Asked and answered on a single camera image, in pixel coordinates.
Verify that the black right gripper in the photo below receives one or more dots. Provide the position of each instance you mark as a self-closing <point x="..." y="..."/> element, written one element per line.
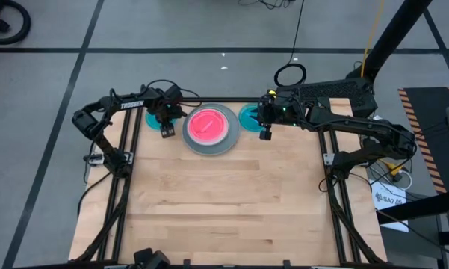
<point x="280" y="110"/>

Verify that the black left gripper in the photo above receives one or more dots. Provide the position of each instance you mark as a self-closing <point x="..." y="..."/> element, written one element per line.
<point x="170" y="110"/>

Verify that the pink translucent plastic plate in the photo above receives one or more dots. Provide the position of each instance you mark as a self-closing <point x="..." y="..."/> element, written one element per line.
<point x="201" y="134"/>

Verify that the large grey plastic plate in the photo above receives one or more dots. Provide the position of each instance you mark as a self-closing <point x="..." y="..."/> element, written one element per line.
<point x="211" y="150"/>

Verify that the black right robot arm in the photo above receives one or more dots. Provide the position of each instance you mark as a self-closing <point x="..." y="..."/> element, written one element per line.
<point x="358" y="127"/>

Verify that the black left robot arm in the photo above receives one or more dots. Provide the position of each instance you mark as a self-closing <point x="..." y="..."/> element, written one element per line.
<point x="130" y="104"/>

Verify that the teal translucent plastic plate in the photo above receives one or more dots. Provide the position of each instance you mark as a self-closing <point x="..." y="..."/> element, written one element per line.
<point x="246" y="119"/>
<point x="151" y="120"/>

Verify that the black perforated equipment case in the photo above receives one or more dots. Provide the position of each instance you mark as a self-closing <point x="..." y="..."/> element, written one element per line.
<point x="336" y="89"/>

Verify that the black box-shaped device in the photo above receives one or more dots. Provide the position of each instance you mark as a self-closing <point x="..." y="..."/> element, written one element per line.
<point x="151" y="259"/>

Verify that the white printed paper sheet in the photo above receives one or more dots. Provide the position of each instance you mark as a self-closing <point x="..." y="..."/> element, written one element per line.
<point x="386" y="198"/>

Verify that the thick black stand pole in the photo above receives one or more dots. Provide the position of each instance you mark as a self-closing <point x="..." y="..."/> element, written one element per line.
<point x="396" y="30"/>

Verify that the dark hazard-striped floor mat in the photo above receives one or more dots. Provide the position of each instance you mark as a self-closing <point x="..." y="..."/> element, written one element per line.
<point x="426" y="123"/>

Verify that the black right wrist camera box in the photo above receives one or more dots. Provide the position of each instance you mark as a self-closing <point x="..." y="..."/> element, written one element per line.
<point x="265" y="133"/>

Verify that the black aluminium table frame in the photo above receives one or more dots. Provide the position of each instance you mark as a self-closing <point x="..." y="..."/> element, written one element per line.
<point x="228" y="99"/>

